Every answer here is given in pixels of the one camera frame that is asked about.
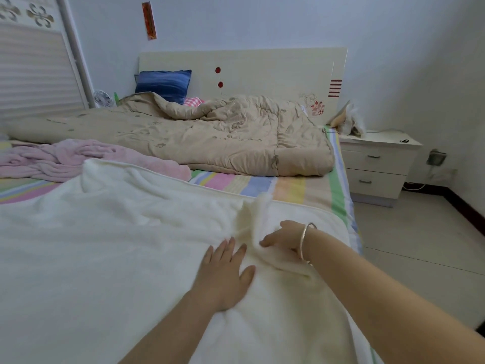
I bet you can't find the cream plush toy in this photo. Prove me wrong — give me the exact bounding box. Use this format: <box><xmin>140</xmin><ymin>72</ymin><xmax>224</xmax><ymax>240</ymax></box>
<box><xmin>329</xmin><ymin>101</ymin><xmax>367</xmax><ymax>139</ymax></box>

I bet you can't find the dark brown baseboard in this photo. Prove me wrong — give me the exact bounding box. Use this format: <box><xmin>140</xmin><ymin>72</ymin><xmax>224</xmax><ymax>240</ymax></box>
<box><xmin>405</xmin><ymin>181</ymin><xmax>485</xmax><ymax>236</ymax></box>

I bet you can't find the person's right forearm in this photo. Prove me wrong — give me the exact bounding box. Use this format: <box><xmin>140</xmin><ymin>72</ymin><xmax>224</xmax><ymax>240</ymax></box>
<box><xmin>303</xmin><ymin>230</ymin><xmax>485</xmax><ymax>364</ymax></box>

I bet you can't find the blue pillow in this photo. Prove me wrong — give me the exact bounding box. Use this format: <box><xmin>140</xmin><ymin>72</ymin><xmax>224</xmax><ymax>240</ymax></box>
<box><xmin>135</xmin><ymin>69</ymin><xmax>192</xmax><ymax>105</ymax></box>

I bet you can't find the striped pastel bed sheet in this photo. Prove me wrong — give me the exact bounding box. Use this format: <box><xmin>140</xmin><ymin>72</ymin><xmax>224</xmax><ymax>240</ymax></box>
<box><xmin>0</xmin><ymin>128</ymin><xmax>380</xmax><ymax>364</ymax></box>

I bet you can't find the person's left hand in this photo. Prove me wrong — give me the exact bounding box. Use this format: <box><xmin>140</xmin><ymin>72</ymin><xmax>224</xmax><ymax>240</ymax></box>
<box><xmin>189</xmin><ymin>237</ymin><xmax>256</xmax><ymax>313</ymax></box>

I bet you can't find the white headboard with red dots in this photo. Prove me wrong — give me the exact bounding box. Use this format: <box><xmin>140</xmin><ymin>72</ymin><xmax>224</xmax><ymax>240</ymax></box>
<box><xmin>136</xmin><ymin>47</ymin><xmax>348</xmax><ymax>122</ymax></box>

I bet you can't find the white nightstand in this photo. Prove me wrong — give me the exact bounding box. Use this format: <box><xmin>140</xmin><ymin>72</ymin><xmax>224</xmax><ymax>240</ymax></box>
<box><xmin>338</xmin><ymin>130</ymin><xmax>424</xmax><ymax>208</ymax></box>

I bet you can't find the person's right hand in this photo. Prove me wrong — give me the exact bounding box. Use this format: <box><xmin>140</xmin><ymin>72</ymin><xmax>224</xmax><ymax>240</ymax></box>
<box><xmin>259</xmin><ymin>219</ymin><xmax>313</xmax><ymax>262</ymax></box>

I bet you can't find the person's left forearm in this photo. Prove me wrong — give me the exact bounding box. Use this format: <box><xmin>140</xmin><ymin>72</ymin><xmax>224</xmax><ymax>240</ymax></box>
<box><xmin>117</xmin><ymin>295</ymin><xmax>228</xmax><ymax>364</ymax></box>

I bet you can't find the silver bracelet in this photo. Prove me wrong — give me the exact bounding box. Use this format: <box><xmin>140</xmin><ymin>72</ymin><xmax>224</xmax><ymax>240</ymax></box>
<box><xmin>298</xmin><ymin>222</ymin><xmax>318</xmax><ymax>268</ymax></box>

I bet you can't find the small white desk fan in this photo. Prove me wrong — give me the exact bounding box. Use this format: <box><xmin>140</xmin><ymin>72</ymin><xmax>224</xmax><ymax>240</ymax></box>
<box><xmin>94</xmin><ymin>89</ymin><xmax>115</xmax><ymax>108</ymax></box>

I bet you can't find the red wall hanging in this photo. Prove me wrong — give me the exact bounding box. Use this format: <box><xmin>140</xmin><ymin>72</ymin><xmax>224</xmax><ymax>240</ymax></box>
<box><xmin>141</xmin><ymin>2</ymin><xmax>158</xmax><ymax>40</ymax></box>

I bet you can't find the pink fleece blanket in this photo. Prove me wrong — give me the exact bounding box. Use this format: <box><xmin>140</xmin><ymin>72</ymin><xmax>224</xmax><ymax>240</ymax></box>
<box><xmin>0</xmin><ymin>139</ymin><xmax>192</xmax><ymax>183</ymax></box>

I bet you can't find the cream fleece blanket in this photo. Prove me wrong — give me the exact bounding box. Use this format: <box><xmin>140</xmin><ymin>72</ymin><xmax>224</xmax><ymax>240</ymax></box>
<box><xmin>0</xmin><ymin>159</ymin><xmax>361</xmax><ymax>364</ymax></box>

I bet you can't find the beige quilt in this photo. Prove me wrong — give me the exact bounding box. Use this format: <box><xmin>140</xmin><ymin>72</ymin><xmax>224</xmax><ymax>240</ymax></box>
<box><xmin>6</xmin><ymin>92</ymin><xmax>336</xmax><ymax>176</ymax></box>

